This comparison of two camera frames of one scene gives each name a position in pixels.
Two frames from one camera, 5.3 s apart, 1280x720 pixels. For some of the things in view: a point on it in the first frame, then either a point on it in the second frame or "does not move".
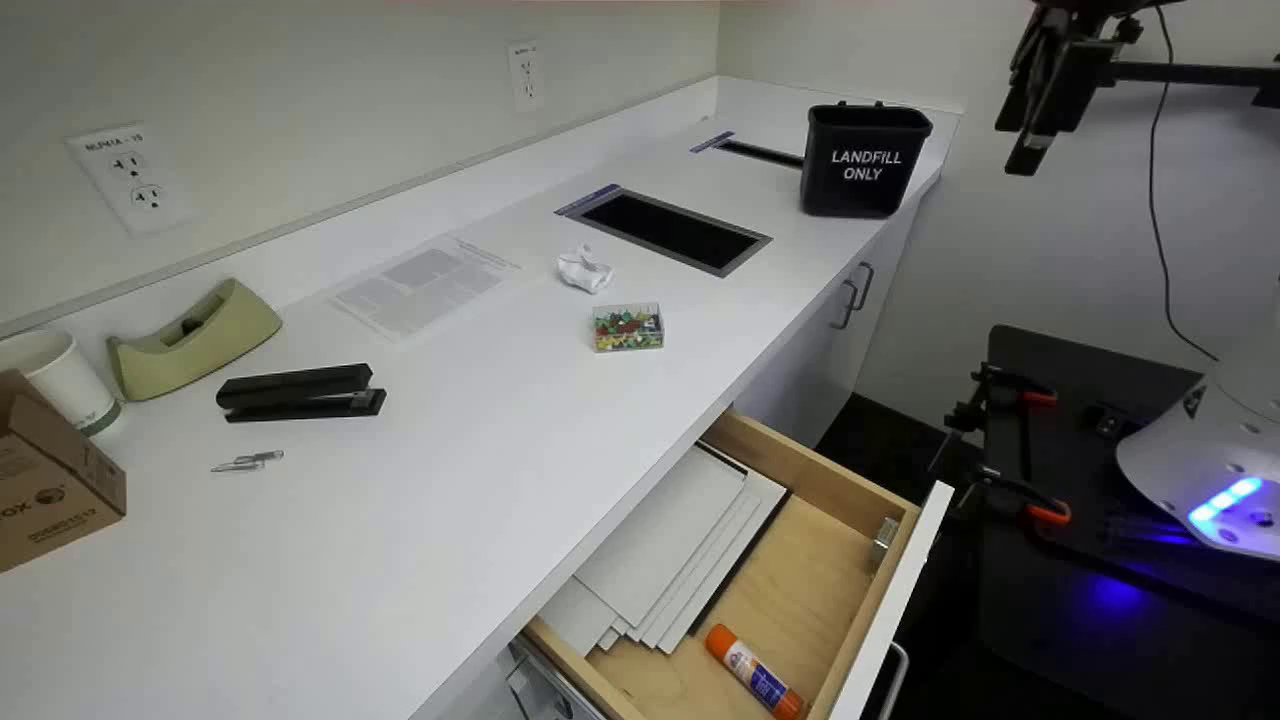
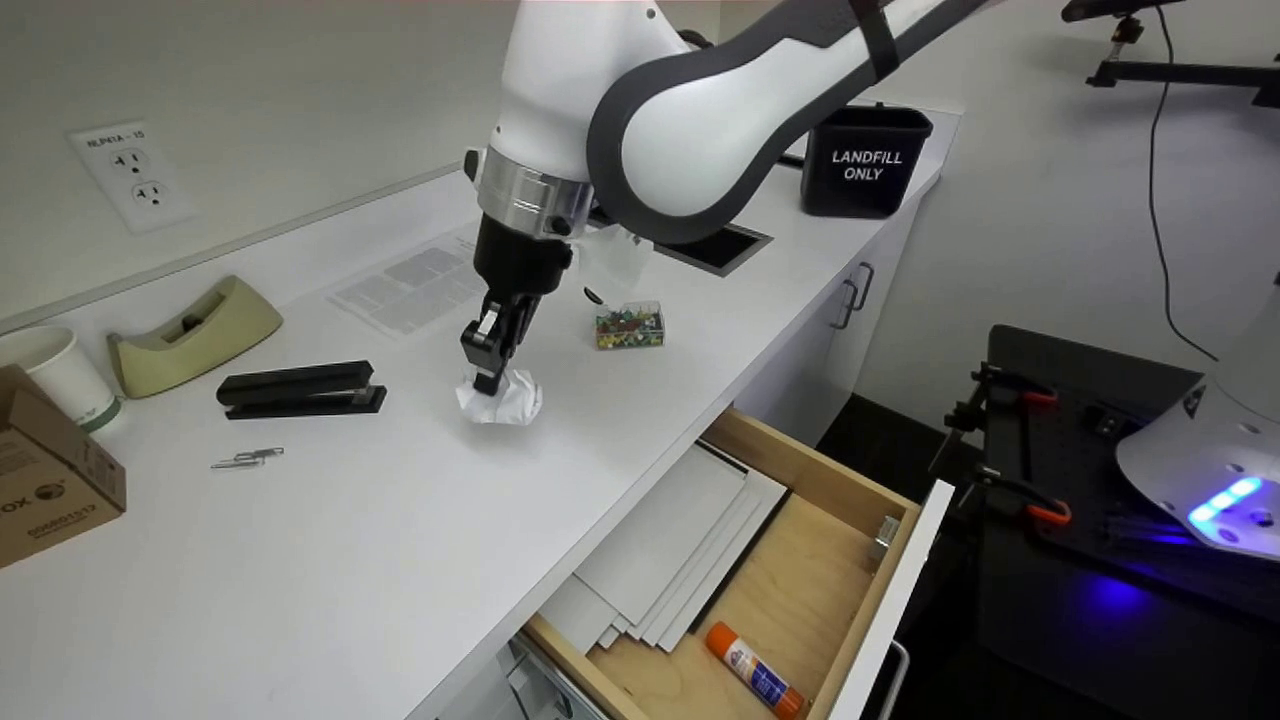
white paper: x=581 y=272 -> x=513 y=402
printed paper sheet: x=422 y=284 does not move
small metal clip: x=249 y=462 does not move
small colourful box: x=624 y=328 does not move
